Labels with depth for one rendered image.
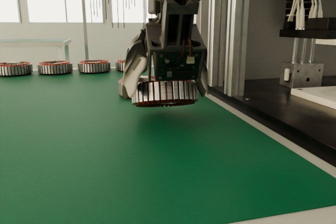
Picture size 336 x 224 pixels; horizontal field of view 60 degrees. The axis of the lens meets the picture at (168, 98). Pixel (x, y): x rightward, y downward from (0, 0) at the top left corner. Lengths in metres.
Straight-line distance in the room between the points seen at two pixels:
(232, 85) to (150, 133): 0.22
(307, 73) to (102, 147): 0.49
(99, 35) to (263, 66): 6.16
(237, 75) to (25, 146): 0.39
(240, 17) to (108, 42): 6.32
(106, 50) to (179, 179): 6.58
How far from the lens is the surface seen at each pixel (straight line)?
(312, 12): 0.71
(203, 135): 0.43
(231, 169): 0.34
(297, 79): 0.70
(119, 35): 6.85
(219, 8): 0.68
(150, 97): 0.44
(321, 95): 0.60
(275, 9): 0.81
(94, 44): 6.84
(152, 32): 0.39
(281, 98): 0.60
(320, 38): 0.64
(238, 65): 0.59
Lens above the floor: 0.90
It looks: 14 degrees down
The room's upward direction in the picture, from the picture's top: straight up
